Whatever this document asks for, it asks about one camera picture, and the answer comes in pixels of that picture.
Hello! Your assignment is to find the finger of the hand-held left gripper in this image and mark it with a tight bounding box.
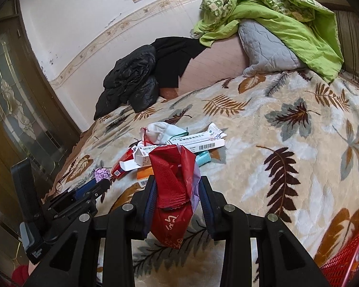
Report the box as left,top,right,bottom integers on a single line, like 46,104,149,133
89,181,112,201
74,179,97,199

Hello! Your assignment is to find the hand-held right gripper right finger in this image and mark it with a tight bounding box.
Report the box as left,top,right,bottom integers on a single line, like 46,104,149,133
199,176,331,287

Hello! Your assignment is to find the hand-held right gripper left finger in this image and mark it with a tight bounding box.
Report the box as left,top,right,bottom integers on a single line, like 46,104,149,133
23,175,159,287

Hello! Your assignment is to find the purple wrapper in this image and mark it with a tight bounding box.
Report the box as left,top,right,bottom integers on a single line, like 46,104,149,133
94,168,111,183

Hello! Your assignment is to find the orange box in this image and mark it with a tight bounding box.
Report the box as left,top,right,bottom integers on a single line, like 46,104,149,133
137,167,154,189

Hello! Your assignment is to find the red plastic wrapper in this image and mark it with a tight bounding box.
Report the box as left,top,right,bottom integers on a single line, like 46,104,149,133
149,144,202,250

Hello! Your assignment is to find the teal packet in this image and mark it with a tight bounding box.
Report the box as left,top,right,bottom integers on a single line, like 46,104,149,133
194,151,211,167

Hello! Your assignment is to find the long white medicine box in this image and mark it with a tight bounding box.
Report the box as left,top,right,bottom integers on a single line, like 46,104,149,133
166,122,228,151

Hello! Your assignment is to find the red mesh plastic basket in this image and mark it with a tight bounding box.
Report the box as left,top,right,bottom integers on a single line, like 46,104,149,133
320,215,359,287

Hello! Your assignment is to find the red box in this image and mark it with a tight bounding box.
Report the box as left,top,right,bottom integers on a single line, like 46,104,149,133
111,148,140,180

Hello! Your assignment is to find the leaf print blanket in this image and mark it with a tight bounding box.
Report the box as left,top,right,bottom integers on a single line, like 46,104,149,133
49,70,359,287

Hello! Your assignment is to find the white and teal sock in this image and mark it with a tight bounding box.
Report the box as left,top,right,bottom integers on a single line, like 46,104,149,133
139,122,190,145

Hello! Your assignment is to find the wooden door with glass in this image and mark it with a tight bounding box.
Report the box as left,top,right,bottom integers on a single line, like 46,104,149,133
0,0,83,216

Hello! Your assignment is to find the black puffy jacket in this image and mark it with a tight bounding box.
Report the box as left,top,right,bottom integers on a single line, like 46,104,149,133
93,44,160,120

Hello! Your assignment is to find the pink bed sheet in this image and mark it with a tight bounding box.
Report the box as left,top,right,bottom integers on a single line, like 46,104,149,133
158,33,252,99

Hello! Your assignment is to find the black cloth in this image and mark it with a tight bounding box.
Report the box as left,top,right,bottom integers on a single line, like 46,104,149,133
152,36,208,88

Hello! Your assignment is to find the grey quilted pillow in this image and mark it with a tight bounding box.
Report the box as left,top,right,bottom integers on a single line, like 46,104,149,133
237,20,306,77

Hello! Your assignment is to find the green quilt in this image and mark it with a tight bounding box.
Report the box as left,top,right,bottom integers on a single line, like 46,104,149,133
192,0,344,84

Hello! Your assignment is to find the striped brown fabric cushion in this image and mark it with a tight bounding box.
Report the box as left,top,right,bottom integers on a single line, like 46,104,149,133
335,10,359,86

